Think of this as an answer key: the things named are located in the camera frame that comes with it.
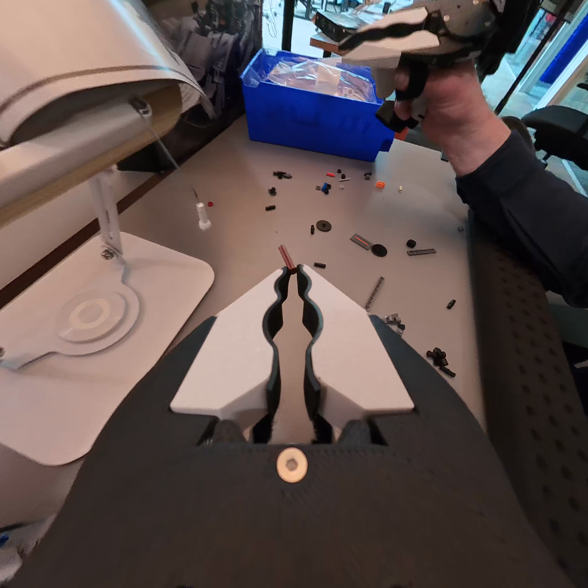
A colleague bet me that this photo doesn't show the blue storage bin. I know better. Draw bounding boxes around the blue storage bin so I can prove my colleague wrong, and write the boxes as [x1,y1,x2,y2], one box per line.
[240,47,396,162]

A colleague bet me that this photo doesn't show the lego set box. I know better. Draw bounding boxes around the lego set box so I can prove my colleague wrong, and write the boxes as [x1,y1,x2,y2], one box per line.
[117,0,262,173]

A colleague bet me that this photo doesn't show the white book stand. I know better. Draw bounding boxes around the white book stand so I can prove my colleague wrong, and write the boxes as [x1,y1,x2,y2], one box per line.
[0,87,216,467]

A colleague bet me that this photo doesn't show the person's right forearm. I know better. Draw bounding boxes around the person's right forearm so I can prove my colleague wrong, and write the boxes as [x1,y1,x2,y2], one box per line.
[455,130,588,308]

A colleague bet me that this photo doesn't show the black pole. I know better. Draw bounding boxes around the black pole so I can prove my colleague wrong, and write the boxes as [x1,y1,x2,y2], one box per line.
[280,0,295,51]

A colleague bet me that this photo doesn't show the cluttered work table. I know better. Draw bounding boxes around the cluttered work table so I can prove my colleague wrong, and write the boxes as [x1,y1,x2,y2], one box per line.
[310,0,430,58]

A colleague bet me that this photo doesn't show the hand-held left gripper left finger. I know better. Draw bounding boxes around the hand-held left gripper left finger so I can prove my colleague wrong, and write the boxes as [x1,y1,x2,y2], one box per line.
[170,268,283,443]

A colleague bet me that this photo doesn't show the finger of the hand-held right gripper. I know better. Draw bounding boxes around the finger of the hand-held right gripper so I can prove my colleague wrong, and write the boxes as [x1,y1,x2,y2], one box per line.
[338,6,431,51]
[341,31,443,100]

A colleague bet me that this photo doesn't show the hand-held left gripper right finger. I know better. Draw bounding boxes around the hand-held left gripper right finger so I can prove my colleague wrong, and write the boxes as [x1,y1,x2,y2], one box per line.
[299,265,416,442]

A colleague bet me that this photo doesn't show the black perforated chair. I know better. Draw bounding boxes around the black perforated chair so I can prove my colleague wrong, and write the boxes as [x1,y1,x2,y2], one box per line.
[469,211,588,588]

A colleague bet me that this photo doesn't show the black office chair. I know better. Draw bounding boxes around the black office chair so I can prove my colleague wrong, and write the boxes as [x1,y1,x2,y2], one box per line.
[521,105,588,171]

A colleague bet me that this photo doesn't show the scattered black lego pins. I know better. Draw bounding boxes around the scattered black lego pins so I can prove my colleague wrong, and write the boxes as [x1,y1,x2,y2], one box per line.
[265,169,458,378]

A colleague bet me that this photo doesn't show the black flat box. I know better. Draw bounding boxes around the black flat box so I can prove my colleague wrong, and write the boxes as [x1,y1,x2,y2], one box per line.
[315,9,364,40]

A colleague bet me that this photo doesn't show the instruction booklet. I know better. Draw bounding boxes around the instruction booklet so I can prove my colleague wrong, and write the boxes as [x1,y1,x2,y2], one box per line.
[0,0,217,143]

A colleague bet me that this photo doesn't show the clear plastic bag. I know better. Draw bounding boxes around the clear plastic bag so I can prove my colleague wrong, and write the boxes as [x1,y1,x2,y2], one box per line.
[264,57,377,99]

